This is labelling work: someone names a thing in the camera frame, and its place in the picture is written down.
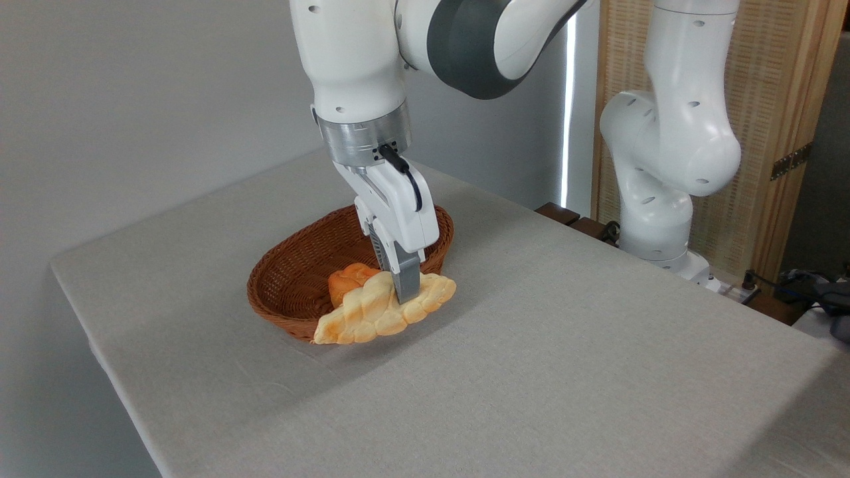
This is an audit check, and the wooden folding screen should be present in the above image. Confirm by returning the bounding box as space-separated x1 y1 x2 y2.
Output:
591 0 850 286

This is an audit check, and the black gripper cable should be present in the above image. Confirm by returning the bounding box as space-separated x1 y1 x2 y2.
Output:
379 144 424 212

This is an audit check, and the black cable bundle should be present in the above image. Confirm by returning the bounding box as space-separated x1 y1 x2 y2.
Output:
750 268 850 313

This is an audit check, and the orange bread roll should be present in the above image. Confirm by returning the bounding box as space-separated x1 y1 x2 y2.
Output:
328 262 381 309

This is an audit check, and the white power strip with plug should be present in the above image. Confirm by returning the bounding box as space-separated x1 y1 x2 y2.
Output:
719 270 759 305

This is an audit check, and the black metal screen hinge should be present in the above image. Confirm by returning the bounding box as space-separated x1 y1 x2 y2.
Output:
770 143 812 181

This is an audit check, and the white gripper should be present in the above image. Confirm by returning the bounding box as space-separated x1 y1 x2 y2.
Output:
332 154 440 304

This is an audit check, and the pale braided bread loaf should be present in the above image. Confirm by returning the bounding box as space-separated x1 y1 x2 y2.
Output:
313 271 458 345

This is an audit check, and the dark grey device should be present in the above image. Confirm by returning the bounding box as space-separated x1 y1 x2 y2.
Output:
818 282 850 343

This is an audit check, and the grey linen tablecloth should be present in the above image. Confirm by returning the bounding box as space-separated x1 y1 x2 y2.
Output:
50 149 850 478

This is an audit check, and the brown wicker basket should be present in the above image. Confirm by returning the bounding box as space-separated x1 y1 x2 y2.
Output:
247 204 455 343

